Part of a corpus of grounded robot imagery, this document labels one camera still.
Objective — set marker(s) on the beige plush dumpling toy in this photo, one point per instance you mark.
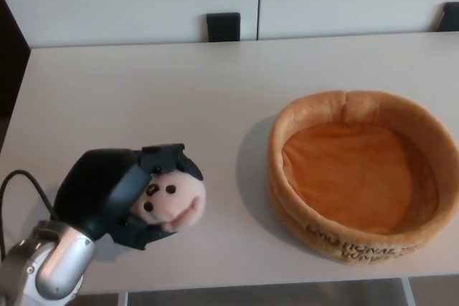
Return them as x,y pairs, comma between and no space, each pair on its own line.
179,198

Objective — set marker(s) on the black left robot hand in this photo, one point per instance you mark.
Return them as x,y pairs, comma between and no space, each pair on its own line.
93,184

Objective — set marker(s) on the orange round plush plate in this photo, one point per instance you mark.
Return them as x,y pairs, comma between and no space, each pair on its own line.
344,184

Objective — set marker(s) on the white table trestle leg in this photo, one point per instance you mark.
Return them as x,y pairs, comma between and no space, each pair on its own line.
123,299
409,291

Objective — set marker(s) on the black wall bracket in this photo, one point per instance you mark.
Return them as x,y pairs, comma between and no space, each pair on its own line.
223,27

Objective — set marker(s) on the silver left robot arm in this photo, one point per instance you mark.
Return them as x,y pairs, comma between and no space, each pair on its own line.
54,259

